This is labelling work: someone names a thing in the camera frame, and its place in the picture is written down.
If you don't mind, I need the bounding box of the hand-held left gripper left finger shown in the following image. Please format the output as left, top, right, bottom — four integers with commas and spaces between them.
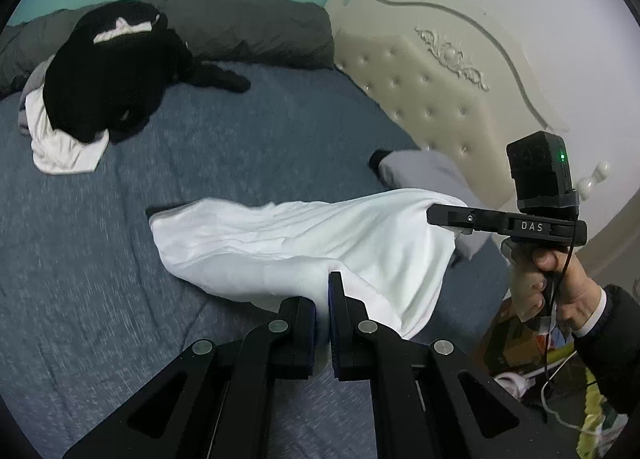
62, 295, 317, 459

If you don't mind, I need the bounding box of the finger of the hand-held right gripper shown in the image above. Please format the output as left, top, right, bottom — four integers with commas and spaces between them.
426, 204, 501, 235

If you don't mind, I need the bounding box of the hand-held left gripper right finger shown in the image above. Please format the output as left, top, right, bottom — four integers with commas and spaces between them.
327, 270, 583, 459

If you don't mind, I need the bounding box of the white shirt with black cuffs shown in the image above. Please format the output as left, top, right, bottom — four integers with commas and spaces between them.
148, 188, 468, 340

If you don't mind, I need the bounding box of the person's right forearm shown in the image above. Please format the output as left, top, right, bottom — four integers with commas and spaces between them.
572, 284, 640, 415

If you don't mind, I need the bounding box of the person's right hand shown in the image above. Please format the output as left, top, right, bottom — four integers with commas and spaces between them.
530, 245, 607, 338

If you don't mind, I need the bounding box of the grey garment with black trim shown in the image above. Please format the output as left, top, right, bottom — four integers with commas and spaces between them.
370, 149, 483, 267

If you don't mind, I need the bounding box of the cream tufted headboard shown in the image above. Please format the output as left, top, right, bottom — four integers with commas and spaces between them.
325, 0, 640, 290

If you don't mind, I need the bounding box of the cardboard box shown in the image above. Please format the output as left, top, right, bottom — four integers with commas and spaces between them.
482, 299, 551, 376

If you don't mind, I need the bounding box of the white power strip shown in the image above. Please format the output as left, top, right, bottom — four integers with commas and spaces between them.
494, 371, 532, 398

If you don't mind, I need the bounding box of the blue speckled bedspread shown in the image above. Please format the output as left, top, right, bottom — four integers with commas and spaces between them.
0, 62, 516, 459

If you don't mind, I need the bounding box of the yellow green bag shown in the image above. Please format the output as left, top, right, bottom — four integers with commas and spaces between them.
575, 379, 630, 459

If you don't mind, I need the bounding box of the dark grey duvet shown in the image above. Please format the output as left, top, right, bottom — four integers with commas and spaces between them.
0, 0, 335, 100

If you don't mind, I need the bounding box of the white garment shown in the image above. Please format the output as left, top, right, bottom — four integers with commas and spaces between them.
25, 89, 110, 176

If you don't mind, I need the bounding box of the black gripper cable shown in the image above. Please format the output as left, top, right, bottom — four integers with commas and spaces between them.
544, 244, 577, 390

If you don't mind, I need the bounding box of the white cable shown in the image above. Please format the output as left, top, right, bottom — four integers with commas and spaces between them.
540, 354, 601, 437

